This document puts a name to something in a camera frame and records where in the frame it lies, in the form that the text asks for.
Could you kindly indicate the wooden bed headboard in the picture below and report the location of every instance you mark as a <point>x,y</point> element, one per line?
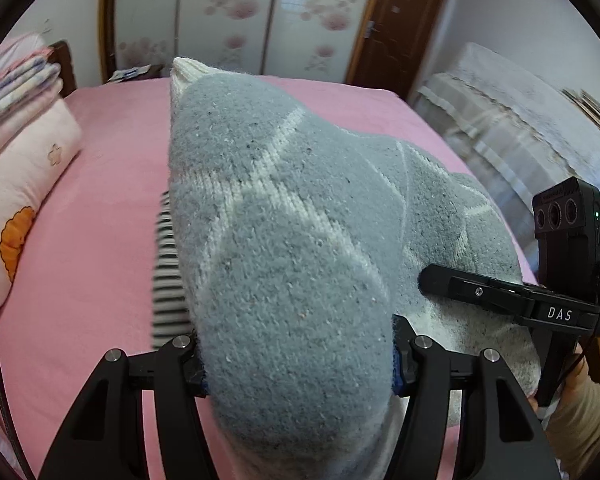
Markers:
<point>65,67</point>

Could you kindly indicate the folded black white striped clothes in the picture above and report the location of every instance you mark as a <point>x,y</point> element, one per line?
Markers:
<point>167,270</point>

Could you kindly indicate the person's right hand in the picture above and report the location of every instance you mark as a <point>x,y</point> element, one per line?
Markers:
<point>576,367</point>

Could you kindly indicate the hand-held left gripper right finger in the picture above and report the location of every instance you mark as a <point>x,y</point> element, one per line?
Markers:
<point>415,360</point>

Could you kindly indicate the pink fleece bed blanket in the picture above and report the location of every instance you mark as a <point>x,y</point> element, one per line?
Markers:
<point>95,210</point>

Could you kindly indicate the stack of books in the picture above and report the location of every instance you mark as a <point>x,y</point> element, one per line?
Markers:
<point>592,110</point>

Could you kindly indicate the person's right forearm beige sleeve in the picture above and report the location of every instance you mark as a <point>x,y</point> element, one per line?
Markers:
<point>585,420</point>

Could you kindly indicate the small blue white box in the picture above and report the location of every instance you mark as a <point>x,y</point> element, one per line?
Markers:
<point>130,73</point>

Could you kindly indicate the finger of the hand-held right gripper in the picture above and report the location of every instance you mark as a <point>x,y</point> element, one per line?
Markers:
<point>475,290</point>

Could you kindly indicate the floral sliding door wardrobe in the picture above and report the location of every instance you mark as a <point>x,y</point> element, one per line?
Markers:
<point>220,10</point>

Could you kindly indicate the blue grey diamond knit sweater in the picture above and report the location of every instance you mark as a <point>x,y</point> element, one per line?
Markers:
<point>280,260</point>

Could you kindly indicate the brown wooden door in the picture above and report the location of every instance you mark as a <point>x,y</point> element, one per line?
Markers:
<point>405,25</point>

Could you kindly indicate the pink rolled quilt orange print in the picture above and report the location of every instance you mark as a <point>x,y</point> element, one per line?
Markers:
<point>20,185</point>

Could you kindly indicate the lace-covered furniture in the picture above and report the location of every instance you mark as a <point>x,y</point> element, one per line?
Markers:
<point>505,125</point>

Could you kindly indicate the folded pastel quilt stack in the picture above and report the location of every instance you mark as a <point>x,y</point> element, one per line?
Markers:
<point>15,85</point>

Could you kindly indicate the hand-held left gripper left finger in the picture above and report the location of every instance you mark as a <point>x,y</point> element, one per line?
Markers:
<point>180,360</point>

